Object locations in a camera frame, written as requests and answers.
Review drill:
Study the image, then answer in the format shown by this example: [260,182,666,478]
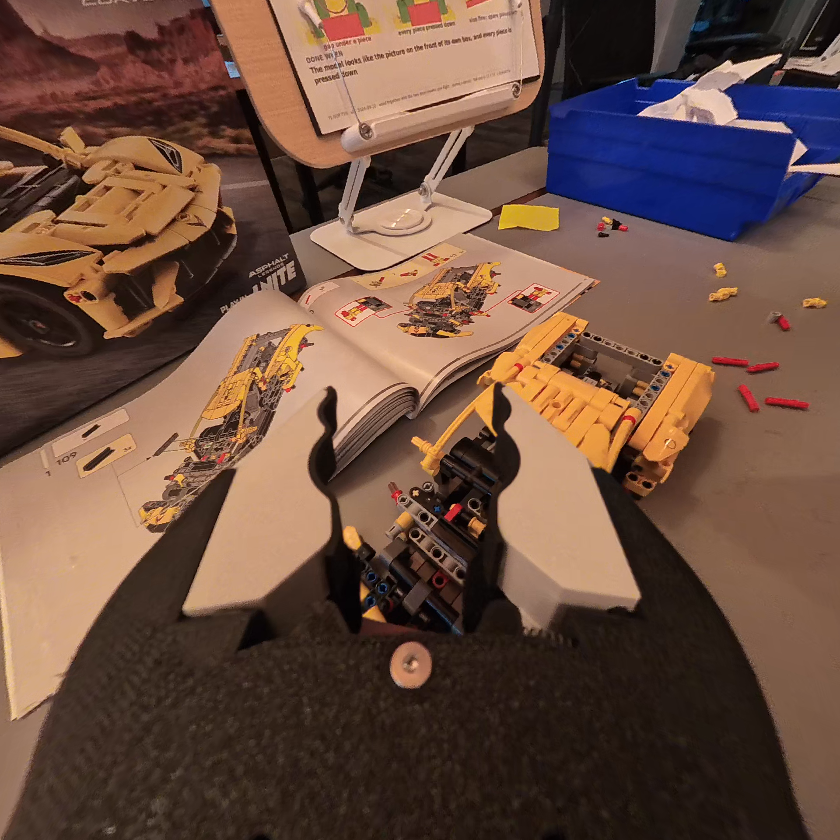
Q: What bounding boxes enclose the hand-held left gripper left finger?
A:
[181,387,363,636]

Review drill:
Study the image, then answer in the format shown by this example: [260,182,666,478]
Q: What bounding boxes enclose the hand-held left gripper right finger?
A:
[461,382,643,636]

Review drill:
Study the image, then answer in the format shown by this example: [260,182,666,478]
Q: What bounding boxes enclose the yellow brick toy car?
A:
[341,311,718,634]

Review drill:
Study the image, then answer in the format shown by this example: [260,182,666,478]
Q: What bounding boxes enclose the open instruction booklet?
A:
[0,233,601,723]

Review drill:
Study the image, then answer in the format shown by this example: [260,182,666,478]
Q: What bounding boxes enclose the yellow paper note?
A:
[497,204,560,232]

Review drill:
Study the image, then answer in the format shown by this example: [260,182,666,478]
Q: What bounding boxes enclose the instruction sheet on stand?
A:
[210,0,546,271]

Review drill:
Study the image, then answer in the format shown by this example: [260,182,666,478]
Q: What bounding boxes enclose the toy car set box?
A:
[0,0,308,460]

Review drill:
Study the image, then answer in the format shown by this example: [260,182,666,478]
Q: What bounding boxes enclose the blue plastic bin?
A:
[546,77,840,241]

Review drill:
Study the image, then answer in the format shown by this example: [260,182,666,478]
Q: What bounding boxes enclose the crumpled white paper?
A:
[635,56,840,178]

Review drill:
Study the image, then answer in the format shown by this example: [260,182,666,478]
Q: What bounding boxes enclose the printed instruction sheet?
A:
[268,0,543,137]

